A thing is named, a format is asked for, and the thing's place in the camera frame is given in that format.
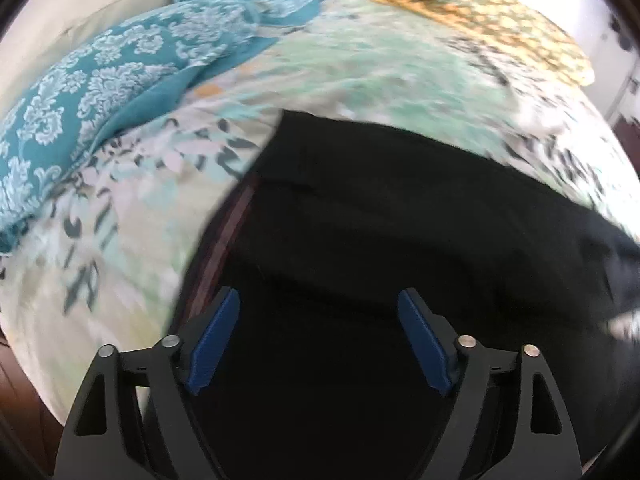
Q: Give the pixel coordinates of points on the floral leaf-print bedsheet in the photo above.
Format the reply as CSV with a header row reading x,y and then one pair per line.
x,y
360,75

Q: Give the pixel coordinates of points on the teal damask patterned pillow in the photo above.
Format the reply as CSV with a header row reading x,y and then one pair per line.
x,y
100,95

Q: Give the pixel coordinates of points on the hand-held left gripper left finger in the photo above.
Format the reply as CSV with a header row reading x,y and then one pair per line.
x,y
216,340

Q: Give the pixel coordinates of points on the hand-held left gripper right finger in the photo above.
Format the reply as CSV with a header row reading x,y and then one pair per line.
x,y
424,340

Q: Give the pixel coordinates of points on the black pants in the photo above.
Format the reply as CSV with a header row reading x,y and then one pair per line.
x,y
380,220

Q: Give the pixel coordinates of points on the orange floral pillow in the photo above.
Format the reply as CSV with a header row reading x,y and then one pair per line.
x,y
480,10

